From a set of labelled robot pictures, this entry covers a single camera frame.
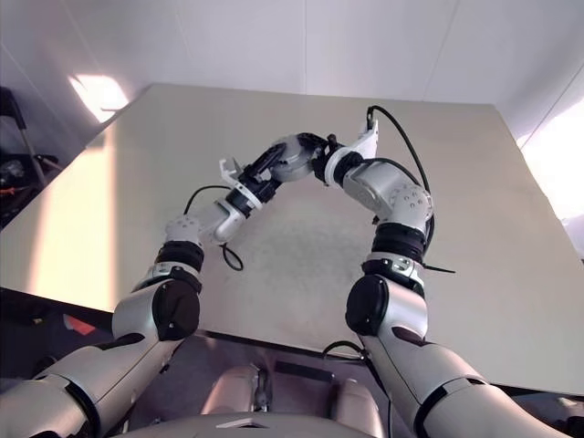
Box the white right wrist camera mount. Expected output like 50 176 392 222
322 119 381 187

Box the black stand with silver pole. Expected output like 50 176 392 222
0 86 49 188

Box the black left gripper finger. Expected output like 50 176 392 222
254 146 287 172

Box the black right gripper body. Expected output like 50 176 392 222
311 131 344 162

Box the red sheet on floor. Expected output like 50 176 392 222
62 313 100 338

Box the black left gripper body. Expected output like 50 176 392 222
239 157 277 201

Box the rounded beige left robot leg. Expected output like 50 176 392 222
200 363 271 416

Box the rounded beige right robot leg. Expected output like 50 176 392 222
328 378 380 434

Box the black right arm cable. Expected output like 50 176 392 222
366 104 437 256

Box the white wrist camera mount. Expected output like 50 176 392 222
217 156 265 214
322 119 381 187

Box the beige robot torso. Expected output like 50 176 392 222
120 410 384 438

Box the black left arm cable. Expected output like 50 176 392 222
183 183 245 271

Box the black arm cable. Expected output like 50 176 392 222
366 104 437 256
183 183 245 271

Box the rounded beige robot leg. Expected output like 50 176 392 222
200 363 271 416
328 378 380 434

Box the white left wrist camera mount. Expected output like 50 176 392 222
217 156 265 214

